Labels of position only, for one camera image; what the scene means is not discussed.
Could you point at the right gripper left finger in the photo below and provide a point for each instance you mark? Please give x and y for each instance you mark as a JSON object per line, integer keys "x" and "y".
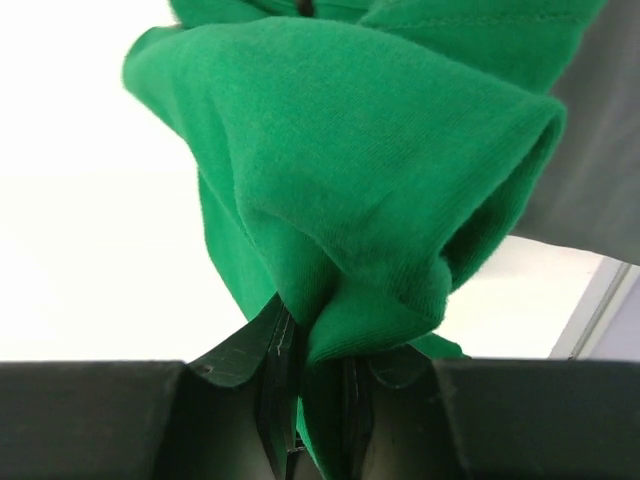
{"x": 251, "y": 401}

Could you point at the folded dark grey t shirt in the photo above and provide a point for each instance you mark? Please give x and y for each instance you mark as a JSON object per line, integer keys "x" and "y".
{"x": 588, "y": 196}

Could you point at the aluminium frame rail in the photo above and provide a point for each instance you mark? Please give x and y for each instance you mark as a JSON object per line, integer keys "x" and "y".
{"x": 605, "y": 322}

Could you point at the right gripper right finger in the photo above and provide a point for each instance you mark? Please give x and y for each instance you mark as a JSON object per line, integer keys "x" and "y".
{"x": 399, "y": 417}

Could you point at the green t shirt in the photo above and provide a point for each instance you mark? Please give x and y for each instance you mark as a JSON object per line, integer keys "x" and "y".
{"x": 363, "y": 163}

